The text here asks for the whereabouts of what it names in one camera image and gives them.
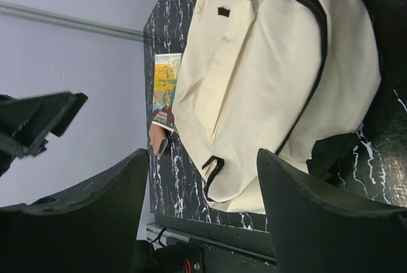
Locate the beige canvas backpack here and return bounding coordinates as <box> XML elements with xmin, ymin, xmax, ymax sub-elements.
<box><xmin>172</xmin><ymin>0</ymin><xmax>381</xmax><ymax>214</ymax></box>

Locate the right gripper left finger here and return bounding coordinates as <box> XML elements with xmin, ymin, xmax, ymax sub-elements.
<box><xmin>1</xmin><ymin>149</ymin><xmax>149</xmax><ymax>272</ymax></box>

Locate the brown leather wallet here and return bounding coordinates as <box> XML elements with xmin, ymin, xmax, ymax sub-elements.
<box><xmin>149</xmin><ymin>123</ymin><xmax>172</xmax><ymax>158</ymax></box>

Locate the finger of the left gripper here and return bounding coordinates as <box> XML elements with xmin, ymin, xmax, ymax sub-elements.
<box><xmin>1</xmin><ymin>92</ymin><xmax>88</xmax><ymax>158</ymax></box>

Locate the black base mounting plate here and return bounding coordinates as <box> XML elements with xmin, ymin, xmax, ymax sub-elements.
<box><xmin>136</xmin><ymin>215</ymin><xmax>277</xmax><ymax>273</ymax></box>

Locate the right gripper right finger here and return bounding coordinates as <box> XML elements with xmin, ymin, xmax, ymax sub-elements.
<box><xmin>257</xmin><ymin>149</ymin><xmax>406</xmax><ymax>272</ymax></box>

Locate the yellow illustrated book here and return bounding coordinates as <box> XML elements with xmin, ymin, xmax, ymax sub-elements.
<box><xmin>152</xmin><ymin>53</ymin><xmax>183</xmax><ymax>132</ymax></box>

